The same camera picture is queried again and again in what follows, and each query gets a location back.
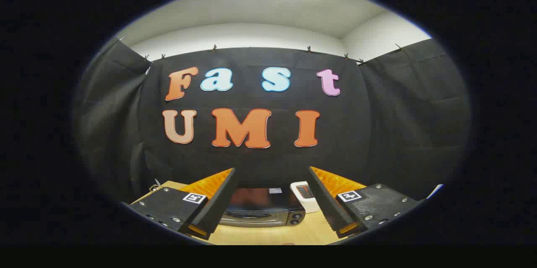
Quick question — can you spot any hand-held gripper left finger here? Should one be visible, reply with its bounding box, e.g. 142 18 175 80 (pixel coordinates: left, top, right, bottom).
130 167 236 241

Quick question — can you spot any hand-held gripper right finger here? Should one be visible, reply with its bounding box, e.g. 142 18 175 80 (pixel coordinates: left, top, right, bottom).
306 166 420 239

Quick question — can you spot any black toaster oven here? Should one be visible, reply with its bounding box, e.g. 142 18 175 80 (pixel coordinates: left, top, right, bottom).
218 187 306 227

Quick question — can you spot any white slot toaster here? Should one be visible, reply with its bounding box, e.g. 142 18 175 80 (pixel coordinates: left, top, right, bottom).
290 181 320 214

